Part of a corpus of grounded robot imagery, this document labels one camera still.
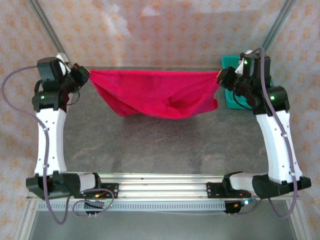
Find red t-shirt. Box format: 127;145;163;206
89;69;222;120

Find patterned fabric backdrop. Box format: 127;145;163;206
0;0;320;240

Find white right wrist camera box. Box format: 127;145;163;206
234;49;254;75

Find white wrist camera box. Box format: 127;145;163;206
58;59;70;75
234;49;254;75

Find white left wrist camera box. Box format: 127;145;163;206
58;59;70;75

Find aluminium frame post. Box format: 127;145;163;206
261;0;293;50
26;0;70;63

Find black base bracket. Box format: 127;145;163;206
223;199;251;216
83;201;105;216

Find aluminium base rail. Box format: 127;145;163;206
26;173;300;202

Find slotted grey cable duct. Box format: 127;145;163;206
37;201;227;213

